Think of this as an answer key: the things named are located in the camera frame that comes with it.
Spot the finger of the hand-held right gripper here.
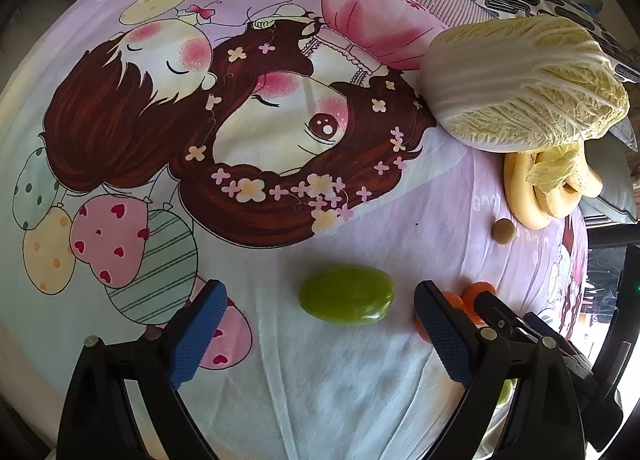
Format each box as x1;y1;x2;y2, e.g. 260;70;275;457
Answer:
473;289;553;346

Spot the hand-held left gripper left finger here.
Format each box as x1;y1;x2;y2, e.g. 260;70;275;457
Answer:
56;279;229;460

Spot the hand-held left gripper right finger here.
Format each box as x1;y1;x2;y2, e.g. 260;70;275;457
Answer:
413;281;587;460

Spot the green mango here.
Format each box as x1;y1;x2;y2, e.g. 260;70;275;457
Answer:
299;266;397;327

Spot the orange tangerine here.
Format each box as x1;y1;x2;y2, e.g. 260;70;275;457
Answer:
461;281;499;327
413;290;473;343

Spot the brown longan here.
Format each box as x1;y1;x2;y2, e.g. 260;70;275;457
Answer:
492;219;516;245

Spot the printed cartoon blanket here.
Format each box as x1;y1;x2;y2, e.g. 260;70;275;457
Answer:
0;0;592;460

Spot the grey cushion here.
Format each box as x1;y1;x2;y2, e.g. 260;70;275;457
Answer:
580;117;640;227

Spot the napa cabbage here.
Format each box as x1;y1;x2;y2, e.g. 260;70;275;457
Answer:
419;16;631;193

